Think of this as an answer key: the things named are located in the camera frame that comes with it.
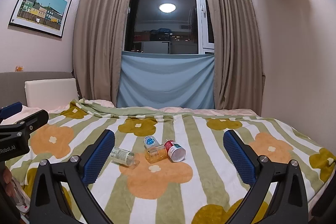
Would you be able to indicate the blue label clear cup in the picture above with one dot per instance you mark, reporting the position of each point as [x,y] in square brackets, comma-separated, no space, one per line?
[150,141]

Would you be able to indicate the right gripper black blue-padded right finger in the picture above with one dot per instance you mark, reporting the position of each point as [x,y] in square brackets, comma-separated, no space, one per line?
[289,201]

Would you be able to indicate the clear labelled plastic cup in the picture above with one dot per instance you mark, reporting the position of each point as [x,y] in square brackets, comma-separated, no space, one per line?
[124,157]

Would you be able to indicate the left beige curtain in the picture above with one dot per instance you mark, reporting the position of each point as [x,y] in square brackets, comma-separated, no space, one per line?
[98,37]

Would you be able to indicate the framed town picture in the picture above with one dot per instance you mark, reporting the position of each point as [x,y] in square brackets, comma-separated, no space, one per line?
[45,16]

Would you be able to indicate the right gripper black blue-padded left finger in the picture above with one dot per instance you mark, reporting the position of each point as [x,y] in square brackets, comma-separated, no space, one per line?
[48,201]

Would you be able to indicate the right beige curtain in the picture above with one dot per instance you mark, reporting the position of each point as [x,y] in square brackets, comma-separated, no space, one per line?
[238,70]

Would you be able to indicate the white cushion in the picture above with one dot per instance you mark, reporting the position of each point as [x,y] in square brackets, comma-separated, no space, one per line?
[50,94]

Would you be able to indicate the person's left hand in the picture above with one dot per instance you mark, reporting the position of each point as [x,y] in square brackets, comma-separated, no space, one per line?
[7,177]

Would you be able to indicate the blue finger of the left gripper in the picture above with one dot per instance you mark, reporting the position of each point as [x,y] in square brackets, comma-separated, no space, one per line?
[10,110]

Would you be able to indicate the beige curtain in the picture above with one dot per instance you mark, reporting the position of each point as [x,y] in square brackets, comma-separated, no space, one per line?
[98,37]
[238,70]

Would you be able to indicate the grey headboard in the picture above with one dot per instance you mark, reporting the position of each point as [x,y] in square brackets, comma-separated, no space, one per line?
[13,84]

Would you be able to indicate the light blue hanging cloth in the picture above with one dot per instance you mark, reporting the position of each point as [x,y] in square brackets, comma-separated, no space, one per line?
[163,80]

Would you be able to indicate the floral striped blanket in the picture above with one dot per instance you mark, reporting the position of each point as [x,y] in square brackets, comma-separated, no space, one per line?
[203,188]

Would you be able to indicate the amber yellow plastic cup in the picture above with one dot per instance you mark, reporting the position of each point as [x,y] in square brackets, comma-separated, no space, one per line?
[156,154]

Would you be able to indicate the dark window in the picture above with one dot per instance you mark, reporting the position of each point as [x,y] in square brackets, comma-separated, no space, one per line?
[175,27]

